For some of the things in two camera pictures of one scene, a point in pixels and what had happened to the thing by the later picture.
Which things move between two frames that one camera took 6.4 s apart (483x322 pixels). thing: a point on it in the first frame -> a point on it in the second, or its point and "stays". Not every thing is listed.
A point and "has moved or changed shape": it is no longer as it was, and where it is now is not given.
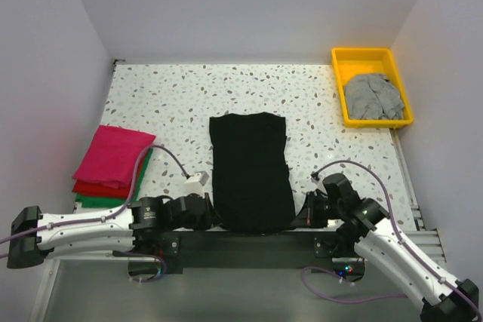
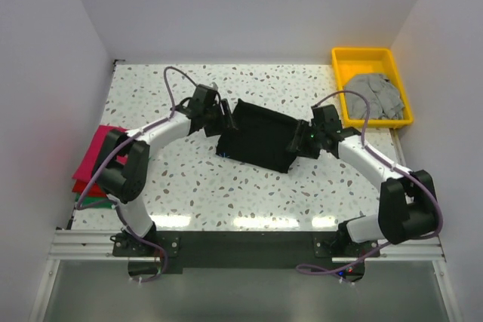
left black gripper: x=210 y=218 -> x=225 y=122
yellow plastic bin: x=349 y=62 stays
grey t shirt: x=373 y=96 stays
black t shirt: x=250 y=176 has moved or changed shape
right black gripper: x=307 y=218 -> x=298 y=141
